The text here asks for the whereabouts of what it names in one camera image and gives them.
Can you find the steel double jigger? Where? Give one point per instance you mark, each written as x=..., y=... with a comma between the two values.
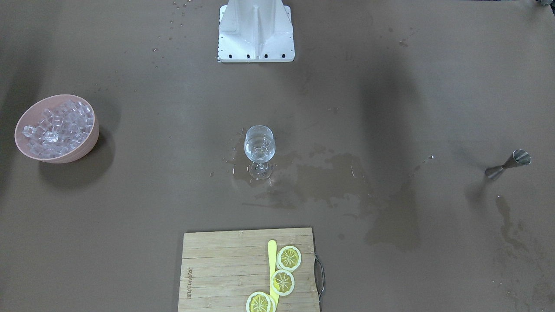
x=518, y=158

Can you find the clear wine glass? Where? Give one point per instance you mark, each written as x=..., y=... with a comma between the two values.
x=260, y=147

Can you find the pink bowl of ice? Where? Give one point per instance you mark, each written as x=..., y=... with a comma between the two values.
x=59, y=129

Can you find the middle lemon slice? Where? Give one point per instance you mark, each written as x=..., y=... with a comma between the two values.
x=282, y=282

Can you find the bamboo cutting board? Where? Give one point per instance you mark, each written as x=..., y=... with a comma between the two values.
x=220, y=269

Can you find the lemon slice far end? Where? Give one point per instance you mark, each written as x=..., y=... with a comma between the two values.
x=260, y=302

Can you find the lemon slice near handle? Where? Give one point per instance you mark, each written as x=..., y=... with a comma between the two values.
x=288, y=258

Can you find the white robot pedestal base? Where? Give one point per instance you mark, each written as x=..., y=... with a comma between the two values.
x=255, y=31

